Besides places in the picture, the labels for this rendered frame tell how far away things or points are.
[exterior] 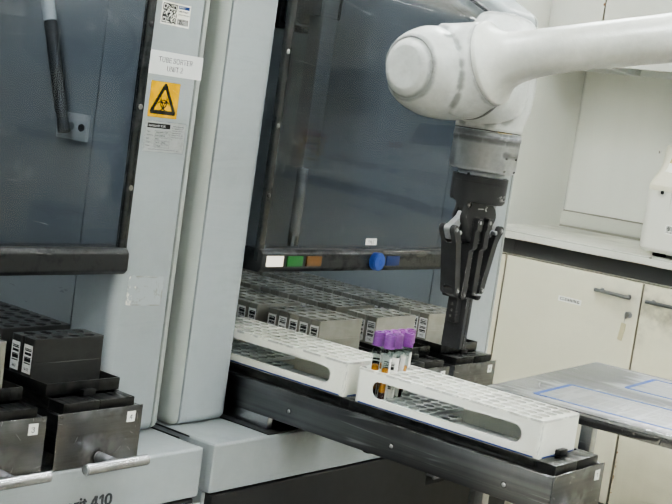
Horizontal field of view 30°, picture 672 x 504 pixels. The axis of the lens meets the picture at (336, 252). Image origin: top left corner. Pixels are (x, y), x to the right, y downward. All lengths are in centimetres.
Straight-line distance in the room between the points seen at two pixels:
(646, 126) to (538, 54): 334
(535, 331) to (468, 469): 266
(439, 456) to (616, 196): 326
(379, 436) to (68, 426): 43
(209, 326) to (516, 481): 50
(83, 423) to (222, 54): 54
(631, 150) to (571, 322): 88
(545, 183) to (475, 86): 331
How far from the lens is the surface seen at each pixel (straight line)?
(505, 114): 163
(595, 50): 149
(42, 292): 179
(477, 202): 166
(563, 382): 213
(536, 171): 472
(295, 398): 181
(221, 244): 180
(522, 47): 149
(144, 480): 167
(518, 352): 433
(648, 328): 410
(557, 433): 164
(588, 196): 490
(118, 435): 162
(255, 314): 207
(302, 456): 190
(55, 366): 162
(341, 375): 177
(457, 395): 166
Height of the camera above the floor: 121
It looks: 6 degrees down
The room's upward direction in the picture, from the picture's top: 8 degrees clockwise
